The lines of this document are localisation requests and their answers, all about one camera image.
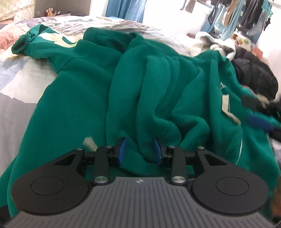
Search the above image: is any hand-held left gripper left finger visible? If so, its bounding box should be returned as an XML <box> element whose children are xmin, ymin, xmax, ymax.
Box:
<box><xmin>53</xmin><ymin>137</ymin><xmax>128</xmax><ymax>184</ymax></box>

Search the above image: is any patchwork bed quilt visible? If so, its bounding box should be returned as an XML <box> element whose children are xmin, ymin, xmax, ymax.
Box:
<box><xmin>0</xmin><ymin>15</ymin><xmax>199</xmax><ymax>176</ymax></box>

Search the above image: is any green sweatshirt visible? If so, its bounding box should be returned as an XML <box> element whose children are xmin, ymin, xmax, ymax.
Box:
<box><xmin>0</xmin><ymin>24</ymin><xmax>280</xmax><ymax>217</ymax></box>

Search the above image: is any row of hanging clothes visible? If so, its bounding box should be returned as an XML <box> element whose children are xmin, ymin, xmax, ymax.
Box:
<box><xmin>180</xmin><ymin>0</ymin><xmax>275</xmax><ymax>42</ymax></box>

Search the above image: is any beige quilted headboard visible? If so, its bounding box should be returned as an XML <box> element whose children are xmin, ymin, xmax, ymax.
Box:
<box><xmin>0</xmin><ymin>0</ymin><xmax>36</xmax><ymax>23</ymax></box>

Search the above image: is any white dotted print pillow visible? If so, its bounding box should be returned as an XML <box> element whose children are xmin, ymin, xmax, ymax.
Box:
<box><xmin>232</xmin><ymin>32</ymin><xmax>256</xmax><ymax>51</ymax></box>

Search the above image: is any blue curtain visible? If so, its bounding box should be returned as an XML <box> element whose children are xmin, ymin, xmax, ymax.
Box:
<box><xmin>106</xmin><ymin>0</ymin><xmax>147</xmax><ymax>24</ymax></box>

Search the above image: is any black puffer jacket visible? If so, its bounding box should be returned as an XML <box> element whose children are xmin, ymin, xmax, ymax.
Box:
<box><xmin>230</xmin><ymin>47</ymin><xmax>279</xmax><ymax>101</ymax></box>

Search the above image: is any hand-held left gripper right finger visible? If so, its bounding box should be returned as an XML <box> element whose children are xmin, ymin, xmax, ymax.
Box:
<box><xmin>154</xmin><ymin>137</ymin><xmax>228</xmax><ymax>184</ymax></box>

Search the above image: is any cluster of small bottles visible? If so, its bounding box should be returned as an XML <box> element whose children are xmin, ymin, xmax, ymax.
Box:
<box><xmin>45</xmin><ymin>7</ymin><xmax>61</xmax><ymax>17</ymax></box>

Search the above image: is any white grey fleece blanket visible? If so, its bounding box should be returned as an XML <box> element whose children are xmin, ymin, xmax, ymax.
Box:
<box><xmin>188</xmin><ymin>31</ymin><xmax>237</xmax><ymax>61</ymax></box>

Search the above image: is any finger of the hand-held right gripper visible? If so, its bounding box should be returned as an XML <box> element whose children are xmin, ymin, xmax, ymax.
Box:
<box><xmin>240</xmin><ymin>95</ymin><xmax>267</xmax><ymax>110</ymax></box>
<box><xmin>247</xmin><ymin>115</ymin><xmax>275</xmax><ymax>134</ymax></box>

